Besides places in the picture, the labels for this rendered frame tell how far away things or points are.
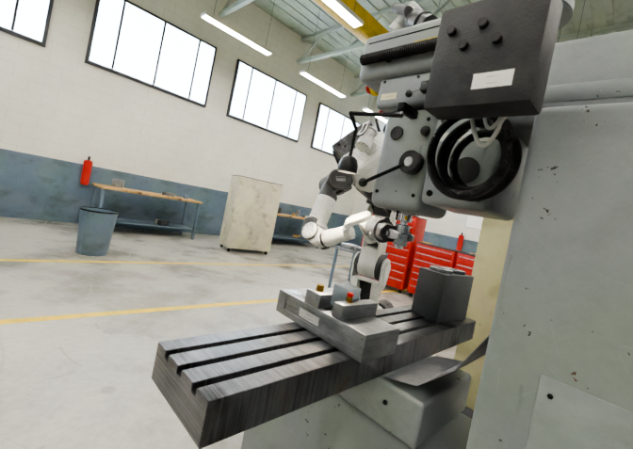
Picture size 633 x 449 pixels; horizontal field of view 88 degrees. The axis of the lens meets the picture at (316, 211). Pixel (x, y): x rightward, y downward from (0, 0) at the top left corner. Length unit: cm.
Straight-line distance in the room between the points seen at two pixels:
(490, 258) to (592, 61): 202
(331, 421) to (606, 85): 111
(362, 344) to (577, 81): 76
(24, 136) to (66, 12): 243
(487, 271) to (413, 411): 196
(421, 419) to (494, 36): 86
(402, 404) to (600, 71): 89
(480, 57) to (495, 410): 68
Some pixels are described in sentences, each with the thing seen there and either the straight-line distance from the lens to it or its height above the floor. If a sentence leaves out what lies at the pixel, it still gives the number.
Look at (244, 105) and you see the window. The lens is 949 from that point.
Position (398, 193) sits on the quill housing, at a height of 136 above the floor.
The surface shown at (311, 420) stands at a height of 60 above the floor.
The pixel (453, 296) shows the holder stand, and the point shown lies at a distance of 145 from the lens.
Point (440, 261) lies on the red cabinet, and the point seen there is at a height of 78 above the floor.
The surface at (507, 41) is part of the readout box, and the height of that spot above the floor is 163.
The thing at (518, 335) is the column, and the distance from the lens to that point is 79.
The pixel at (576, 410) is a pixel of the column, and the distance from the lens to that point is 79.
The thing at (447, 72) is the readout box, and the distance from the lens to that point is 76.
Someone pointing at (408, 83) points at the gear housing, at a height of 170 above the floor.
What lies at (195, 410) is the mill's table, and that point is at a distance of 68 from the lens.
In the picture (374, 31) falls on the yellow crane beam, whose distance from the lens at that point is 754.
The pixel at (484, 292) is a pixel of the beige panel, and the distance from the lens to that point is 284.
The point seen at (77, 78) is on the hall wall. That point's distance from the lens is 827.
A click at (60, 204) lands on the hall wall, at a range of 818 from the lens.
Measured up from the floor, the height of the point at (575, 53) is 172.
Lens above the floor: 127
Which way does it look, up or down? 1 degrees down
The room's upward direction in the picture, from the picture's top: 11 degrees clockwise
